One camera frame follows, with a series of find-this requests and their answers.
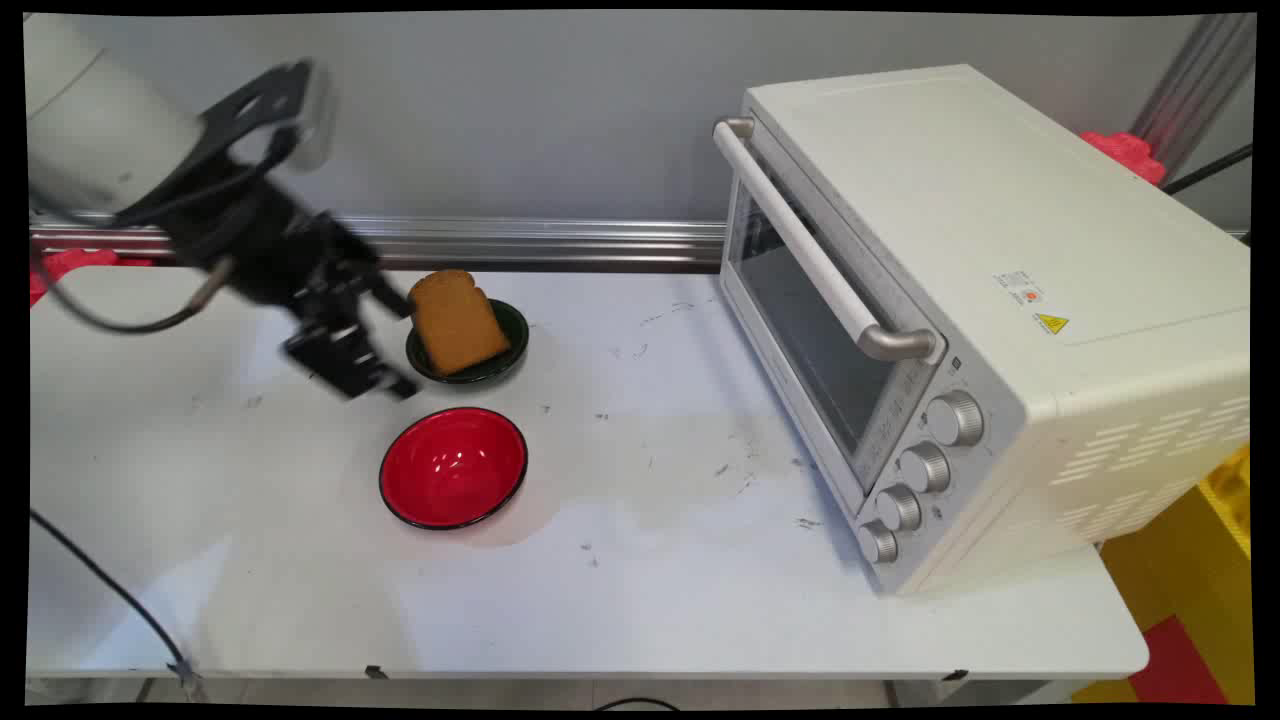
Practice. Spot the upright aluminium post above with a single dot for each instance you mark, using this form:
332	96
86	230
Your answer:
1195	90

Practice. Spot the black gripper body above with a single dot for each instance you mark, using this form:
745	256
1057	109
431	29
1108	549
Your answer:
265	245

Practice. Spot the brown toast slice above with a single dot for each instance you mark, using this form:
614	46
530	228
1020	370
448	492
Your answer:
455	325

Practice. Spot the cream white toaster oven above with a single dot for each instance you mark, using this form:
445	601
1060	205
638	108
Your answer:
1000	300

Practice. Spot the white oven label sticker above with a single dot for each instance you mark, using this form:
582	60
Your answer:
1019	287

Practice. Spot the red bowl black rim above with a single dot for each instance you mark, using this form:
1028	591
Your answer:
453	467

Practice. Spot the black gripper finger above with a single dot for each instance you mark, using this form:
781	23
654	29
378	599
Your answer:
345	362
385	293

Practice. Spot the yellow bin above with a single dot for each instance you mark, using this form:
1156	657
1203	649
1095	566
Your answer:
1190	560

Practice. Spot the red floor block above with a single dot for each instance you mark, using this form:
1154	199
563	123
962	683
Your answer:
1180	665

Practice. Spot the horizontal aluminium rail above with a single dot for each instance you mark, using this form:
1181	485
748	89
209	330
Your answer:
550	240

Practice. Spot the red printed bracket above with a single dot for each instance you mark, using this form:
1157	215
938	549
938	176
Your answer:
1125	152
70	265

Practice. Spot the yellow warning sticker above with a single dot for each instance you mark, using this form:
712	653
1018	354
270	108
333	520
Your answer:
1051	324

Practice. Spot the dark green bowl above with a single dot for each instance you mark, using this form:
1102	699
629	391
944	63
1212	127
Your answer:
500	362

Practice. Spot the glass oven door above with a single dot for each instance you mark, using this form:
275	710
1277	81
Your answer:
810	350

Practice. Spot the silver oven knob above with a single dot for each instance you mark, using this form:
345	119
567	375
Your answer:
956	418
924	467
899	507
878	542

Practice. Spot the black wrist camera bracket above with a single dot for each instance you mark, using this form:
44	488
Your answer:
255	105

